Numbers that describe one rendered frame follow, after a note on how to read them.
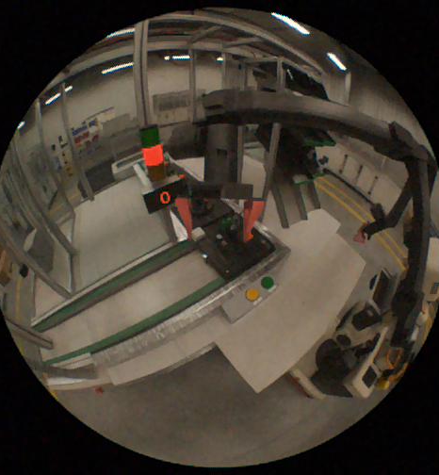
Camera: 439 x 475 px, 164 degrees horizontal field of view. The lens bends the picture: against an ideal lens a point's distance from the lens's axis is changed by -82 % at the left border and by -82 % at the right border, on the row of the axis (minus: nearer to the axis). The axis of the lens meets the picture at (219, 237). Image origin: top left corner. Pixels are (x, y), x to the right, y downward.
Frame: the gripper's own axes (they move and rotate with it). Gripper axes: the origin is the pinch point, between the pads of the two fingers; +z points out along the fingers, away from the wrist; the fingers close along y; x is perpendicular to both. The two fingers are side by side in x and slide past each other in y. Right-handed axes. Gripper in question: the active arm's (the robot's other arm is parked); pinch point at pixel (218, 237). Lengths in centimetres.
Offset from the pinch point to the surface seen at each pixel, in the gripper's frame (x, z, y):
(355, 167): 234, -126, 338
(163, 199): 19.0, -6.6, -14.7
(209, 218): 44.8, 1.3, -0.5
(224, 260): 27.0, 14.3, 4.8
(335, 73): 358, -727, 552
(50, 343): -5, 52, -79
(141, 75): 0.7, -38.6, -19.7
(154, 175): 14.2, -13.0, -16.1
